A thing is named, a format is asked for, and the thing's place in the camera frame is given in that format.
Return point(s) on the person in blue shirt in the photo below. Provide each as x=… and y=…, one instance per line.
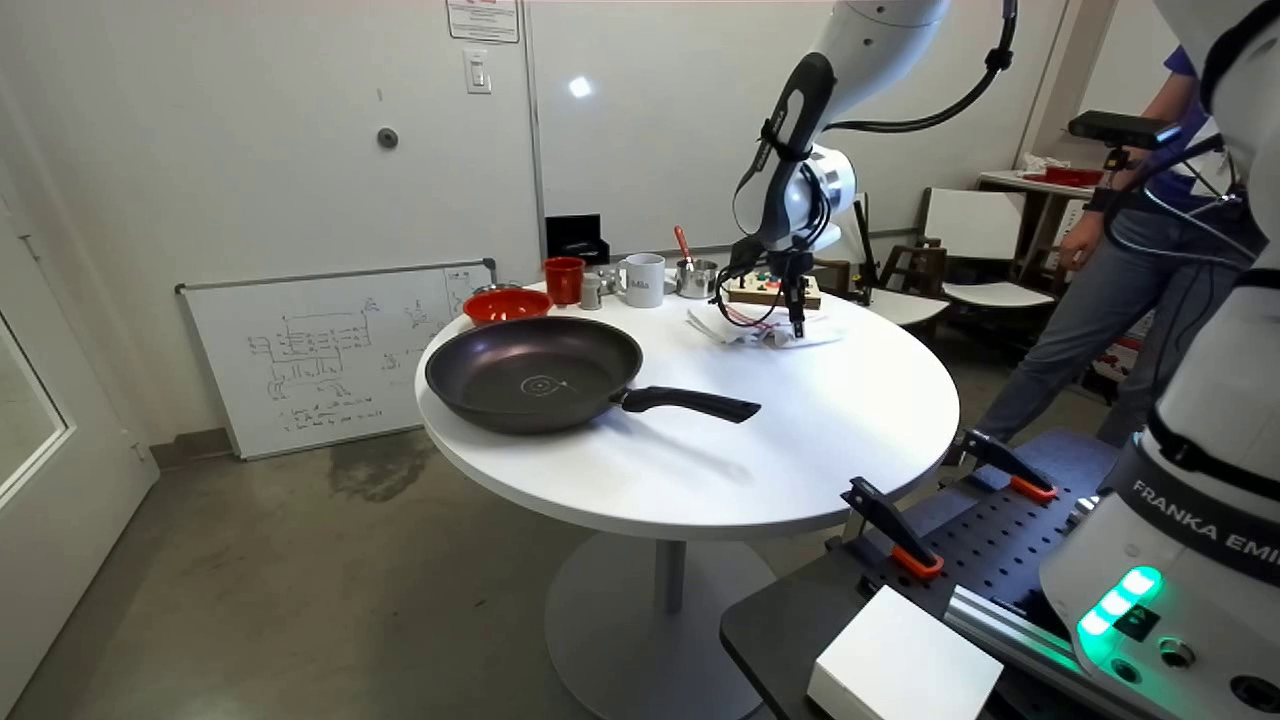
x=1156, y=241

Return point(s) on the red bowl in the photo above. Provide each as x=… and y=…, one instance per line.
x=505, y=306

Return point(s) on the red cup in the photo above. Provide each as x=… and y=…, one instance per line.
x=567, y=278

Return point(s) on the white round table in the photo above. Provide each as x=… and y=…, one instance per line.
x=673, y=501

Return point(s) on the whiteboard leaning on wall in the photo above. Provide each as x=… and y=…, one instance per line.
x=326, y=356

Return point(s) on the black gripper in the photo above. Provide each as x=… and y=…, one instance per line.
x=783, y=263

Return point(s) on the small metal cup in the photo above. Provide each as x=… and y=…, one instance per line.
x=597, y=285

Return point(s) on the white mug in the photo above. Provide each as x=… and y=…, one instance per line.
x=642, y=281

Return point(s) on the white chair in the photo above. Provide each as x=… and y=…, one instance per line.
x=963, y=256

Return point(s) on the wooden toy board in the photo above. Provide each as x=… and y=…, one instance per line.
x=765, y=291

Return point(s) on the orange black clamp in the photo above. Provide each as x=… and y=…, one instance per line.
x=1020, y=476
x=904, y=546

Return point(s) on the black frying pan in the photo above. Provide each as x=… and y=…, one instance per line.
x=554, y=372

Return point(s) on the white box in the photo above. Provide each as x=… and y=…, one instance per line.
x=897, y=661

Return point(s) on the black robot cart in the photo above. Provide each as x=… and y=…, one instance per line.
x=989, y=588

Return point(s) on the steel pot with orange handle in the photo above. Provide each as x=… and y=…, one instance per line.
x=692, y=278

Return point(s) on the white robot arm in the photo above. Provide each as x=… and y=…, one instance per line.
x=1168, y=588

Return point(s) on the white towel with red stripes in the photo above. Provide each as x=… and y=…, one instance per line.
x=771, y=333

